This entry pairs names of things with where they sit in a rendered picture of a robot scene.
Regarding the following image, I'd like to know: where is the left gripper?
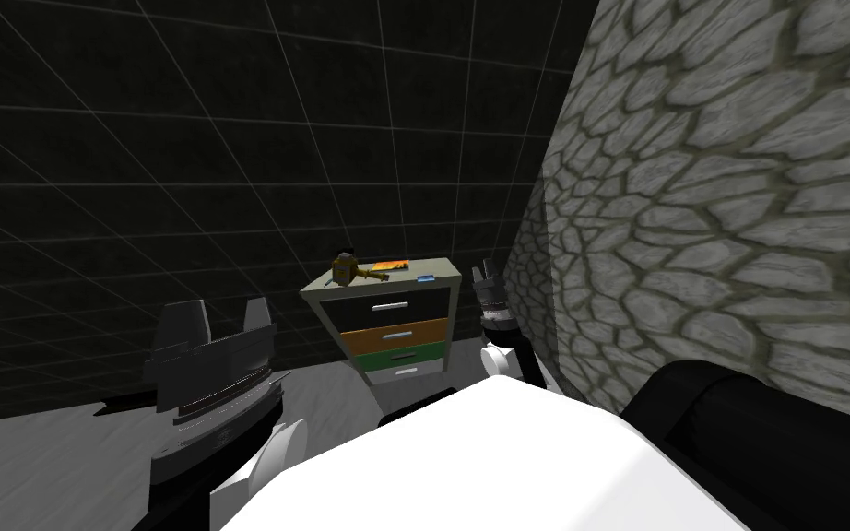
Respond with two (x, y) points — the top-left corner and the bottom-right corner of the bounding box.
(143, 296), (279, 416)

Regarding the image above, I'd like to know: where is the orange drawer front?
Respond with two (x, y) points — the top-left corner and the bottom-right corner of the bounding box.
(339, 317), (451, 358)

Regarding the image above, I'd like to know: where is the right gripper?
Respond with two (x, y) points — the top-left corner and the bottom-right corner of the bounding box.
(471, 257), (508, 313)

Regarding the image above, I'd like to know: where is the black drawer front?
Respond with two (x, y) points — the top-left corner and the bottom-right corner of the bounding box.
(318, 285), (455, 334)

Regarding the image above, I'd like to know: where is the brown bottle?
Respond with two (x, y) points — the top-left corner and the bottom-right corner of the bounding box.
(332, 250), (359, 289)

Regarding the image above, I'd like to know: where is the grey drawer front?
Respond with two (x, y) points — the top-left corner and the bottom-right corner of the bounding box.
(363, 358), (445, 387)

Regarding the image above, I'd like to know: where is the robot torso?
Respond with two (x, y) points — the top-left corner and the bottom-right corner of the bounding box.
(220, 374), (752, 531)

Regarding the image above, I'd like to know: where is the green drawer front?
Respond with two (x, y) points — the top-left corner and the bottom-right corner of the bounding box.
(354, 340), (448, 374)

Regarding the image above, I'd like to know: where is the grey drawer cabinet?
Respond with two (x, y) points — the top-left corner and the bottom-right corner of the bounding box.
(299, 255), (463, 388)

